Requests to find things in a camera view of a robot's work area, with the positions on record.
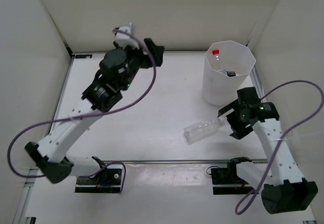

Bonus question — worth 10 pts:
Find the white octagonal plastic bin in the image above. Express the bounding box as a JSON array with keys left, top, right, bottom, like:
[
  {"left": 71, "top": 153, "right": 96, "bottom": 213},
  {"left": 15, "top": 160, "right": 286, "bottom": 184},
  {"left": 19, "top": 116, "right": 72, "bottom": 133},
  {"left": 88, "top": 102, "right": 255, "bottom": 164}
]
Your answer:
[{"left": 202, "top": 41, "right": 256, "bottom": 106}]

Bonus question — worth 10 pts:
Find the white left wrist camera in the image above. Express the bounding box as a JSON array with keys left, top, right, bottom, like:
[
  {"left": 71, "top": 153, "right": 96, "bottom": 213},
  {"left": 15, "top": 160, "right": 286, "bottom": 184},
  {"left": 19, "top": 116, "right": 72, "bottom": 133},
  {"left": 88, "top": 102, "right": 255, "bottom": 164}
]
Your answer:
[{"left": 113, "top": 23, "right": 138, "bottom": 49}]

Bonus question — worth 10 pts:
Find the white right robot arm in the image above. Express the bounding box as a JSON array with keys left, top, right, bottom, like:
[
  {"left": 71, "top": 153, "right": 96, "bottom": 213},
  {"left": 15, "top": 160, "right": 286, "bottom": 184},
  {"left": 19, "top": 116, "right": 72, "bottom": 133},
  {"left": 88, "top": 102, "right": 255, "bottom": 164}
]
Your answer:
[{"left": 218, "top": 87, "right": 318, "bottom": 214}]

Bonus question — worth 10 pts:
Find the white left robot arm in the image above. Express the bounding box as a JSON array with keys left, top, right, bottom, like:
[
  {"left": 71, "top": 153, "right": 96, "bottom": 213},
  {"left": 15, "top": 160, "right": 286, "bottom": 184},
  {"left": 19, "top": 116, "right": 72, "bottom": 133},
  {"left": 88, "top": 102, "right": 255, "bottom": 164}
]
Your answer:
[{"left": 25, "top": 38, "right": 165, "bottom": 183}]

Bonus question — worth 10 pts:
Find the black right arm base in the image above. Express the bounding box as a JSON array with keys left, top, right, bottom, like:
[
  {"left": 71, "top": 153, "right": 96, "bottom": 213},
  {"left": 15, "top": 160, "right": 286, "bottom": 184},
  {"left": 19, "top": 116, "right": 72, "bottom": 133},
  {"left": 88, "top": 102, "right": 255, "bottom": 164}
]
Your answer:
[{"left": 206, "top": 166, "right": 253, "bottom": 195}]

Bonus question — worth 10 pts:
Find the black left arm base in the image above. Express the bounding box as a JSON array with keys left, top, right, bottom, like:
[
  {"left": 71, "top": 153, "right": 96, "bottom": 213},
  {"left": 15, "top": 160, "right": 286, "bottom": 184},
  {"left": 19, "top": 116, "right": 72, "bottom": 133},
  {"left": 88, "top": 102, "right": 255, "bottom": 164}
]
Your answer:
[{"left": 74, "top": 162, "right": 127, "bottom": 194}]

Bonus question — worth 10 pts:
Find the red label plastic bottle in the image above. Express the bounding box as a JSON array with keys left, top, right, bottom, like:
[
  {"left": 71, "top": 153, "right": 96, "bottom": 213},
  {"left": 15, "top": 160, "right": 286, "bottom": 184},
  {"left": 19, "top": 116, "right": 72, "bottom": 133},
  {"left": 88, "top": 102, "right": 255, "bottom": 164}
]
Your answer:
[{"left": 212, "top": 49, "right": 222, "bottom": 67}]

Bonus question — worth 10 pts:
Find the black label plastic bottle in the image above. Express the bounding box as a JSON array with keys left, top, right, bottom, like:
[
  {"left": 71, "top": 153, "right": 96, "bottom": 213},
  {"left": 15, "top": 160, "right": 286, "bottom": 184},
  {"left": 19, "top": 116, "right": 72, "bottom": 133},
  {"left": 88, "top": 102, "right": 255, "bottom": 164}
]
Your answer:
[{"left": 222, "top": 70, "right": 236, "bottom": 77}]

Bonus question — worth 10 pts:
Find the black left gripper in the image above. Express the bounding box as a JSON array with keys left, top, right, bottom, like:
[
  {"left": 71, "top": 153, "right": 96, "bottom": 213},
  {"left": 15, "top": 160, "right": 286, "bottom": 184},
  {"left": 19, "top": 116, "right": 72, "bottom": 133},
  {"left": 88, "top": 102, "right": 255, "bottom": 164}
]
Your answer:
[{"left": 113, "top": 38, "right": 164, "bottom": 91}]

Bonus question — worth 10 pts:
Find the aluminium table edge rail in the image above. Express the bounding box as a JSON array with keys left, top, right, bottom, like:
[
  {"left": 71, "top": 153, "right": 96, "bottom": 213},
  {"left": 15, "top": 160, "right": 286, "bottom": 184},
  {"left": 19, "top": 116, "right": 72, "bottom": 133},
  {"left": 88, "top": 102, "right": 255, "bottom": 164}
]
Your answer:
[{"left": 101, "top": 159, "right": 268, "bottom": 164}]

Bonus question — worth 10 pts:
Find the clear unlabeled plastic bottle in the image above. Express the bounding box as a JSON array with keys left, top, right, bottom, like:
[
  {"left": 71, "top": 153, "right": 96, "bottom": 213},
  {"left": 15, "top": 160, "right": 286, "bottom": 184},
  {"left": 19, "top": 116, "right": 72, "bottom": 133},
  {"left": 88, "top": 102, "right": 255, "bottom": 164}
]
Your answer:
[{"left": 183, "top": 117, "right": 224, "bottom": 143}]

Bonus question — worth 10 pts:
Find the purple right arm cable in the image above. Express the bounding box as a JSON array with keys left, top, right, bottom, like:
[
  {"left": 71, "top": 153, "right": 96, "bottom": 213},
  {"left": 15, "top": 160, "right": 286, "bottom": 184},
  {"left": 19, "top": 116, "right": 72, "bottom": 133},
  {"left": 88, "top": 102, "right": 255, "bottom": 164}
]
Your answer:
[{"left": 234, "top": 80, "right": 324, "bottom": 216}]

